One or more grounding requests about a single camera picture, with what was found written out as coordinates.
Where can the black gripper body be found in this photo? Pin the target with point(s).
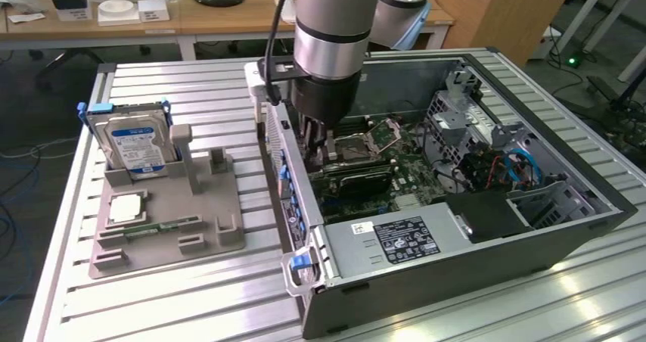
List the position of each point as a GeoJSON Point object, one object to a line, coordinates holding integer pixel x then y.
{"type": "Point", "coordinates": [326, 100]}

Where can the wooden cabinet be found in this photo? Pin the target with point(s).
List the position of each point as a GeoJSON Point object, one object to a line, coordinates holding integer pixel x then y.
{"type": "Point", "coordinates": [505, 16]}

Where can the white box with round bowl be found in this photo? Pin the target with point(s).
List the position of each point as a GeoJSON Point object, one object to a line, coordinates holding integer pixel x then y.
{"type": "Point", "coordinates": [120, 14]}

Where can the white box with black top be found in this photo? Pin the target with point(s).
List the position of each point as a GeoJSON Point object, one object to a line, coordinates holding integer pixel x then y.
{"type": "Point", "coordinates": [72, 11]}

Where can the CPU socket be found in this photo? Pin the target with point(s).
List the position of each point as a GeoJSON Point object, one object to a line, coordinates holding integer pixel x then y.
{"type": "Point", "coordinates": [356, 149]}

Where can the black chair base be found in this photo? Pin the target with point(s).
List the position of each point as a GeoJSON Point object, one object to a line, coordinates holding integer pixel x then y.
{"type": "Point", "coordinates": [613, 92]}
{"type": "Point", "coordinates": [72, 56]}

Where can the blue case latch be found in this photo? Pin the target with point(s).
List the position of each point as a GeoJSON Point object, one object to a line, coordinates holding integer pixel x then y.
{"type": "Point", "coordinates": [300, 263]}

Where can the grey plastic parts rack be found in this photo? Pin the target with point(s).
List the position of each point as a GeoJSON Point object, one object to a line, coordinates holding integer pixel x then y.
{"type": "Point", "coordinates": [152, 258]}

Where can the wooden desk with white frame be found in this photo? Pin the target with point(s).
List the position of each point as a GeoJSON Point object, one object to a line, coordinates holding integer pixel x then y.
{"type": "Point", "coordinates": [228, 16]}

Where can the green RAM stick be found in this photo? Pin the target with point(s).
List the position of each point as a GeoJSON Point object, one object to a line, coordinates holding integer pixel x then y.
{"type": "Point", "coordinates": [364, 166]}
{"type": "Point", "coordinates": [152, 229]}

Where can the open black PC case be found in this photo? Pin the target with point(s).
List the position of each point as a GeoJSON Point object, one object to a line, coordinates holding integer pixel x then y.
{"type": "Point", "coordinates": [455, 281]}

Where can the silver perforated drive cage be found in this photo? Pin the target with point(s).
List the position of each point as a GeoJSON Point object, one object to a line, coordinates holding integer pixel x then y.
{"type": "Point", "coordinates": [447, 130]}

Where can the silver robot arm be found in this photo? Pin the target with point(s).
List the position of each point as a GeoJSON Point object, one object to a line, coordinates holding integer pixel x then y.
{"type": "Point", "coordinates": [329, 16]}

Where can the black RAM slot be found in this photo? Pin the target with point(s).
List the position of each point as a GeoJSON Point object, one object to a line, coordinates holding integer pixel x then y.
{"type": "Point", "coordinates": [356, 122]}
{"type": "Point", "coordinates": [356, 118]}
{"type": "Point", "coordinates": [356, 131]}
{"type": "Point", "coordinates": [356, 127]}

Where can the silver disk bay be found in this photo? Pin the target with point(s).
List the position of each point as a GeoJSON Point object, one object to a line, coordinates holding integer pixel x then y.
{"type": "Point", "coordinates": [556, 206]}

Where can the device with green light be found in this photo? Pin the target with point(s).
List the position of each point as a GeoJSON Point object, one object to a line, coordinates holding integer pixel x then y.
{"type": "Point", "coordinates": [572, 61]}

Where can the graphics card with metal bracket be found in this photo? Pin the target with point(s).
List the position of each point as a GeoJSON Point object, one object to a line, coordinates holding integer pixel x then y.
{"type": "Point", "coordinates": [364, 181]}

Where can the black plastic cover block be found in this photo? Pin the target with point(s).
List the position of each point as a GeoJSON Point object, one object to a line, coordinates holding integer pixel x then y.
{"type": "Point", "coordinates": [485, 217]}

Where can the white table frame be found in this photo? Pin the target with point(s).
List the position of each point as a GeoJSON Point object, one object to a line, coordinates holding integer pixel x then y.
{"type": "Point", "coordinates": [601, 13]}

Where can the white paper slip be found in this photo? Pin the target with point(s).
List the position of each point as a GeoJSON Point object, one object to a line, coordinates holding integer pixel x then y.
{"type": "Point", "coordinates": [26, 17]}

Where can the green motherboard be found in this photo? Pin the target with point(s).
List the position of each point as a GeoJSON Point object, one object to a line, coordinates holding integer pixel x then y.
{"type": "Point", "coordinates": [415, 183]}

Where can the metal socket cover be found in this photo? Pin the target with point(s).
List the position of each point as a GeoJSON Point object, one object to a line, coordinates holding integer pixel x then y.
{"type": "Point", "coordinates": [387, 134]}

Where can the white paper stack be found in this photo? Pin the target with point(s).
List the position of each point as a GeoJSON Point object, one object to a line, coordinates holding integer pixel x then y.
{"type": "Point", "coordinates": [288, 11]}

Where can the wrist camera on grey mount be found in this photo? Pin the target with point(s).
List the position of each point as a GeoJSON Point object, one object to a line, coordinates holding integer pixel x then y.
{"type": "Point", "coordinates": [256, 77]}

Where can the small white labelled box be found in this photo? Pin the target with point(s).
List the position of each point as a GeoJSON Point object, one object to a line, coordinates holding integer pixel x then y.
{"type": "Point", "coordinates": [154, 11]}

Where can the silver CPU chip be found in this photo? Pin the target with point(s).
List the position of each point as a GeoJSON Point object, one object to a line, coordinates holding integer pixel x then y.
{"type": "Point", "coordinates": [126, 209]}

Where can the silver power supply with label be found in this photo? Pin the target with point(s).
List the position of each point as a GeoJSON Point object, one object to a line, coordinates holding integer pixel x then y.
{"type": "Point", "coordinates": [353, 251]}

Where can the hard disk in blue carrier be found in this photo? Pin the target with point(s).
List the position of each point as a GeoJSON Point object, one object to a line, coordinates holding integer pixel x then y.
{"type": "Point", "coordinates": [132, 145]}

